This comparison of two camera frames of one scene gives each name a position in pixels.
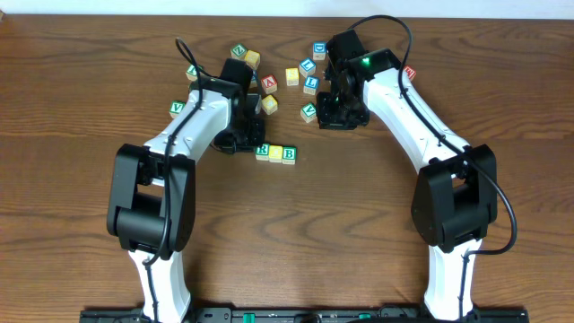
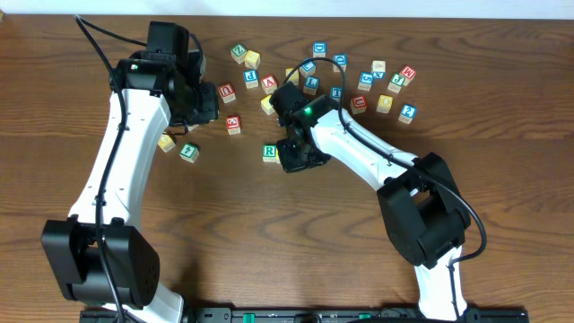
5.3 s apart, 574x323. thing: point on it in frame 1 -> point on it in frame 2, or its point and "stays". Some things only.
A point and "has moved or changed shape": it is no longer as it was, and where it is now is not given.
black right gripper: (328, 120) -> (290, 163)
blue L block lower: (310, 84) stays
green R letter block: (262, 152) has moved or changed shape
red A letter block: (269, 83) stays
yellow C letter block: (269, 105) stays
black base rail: (300, 316) stays
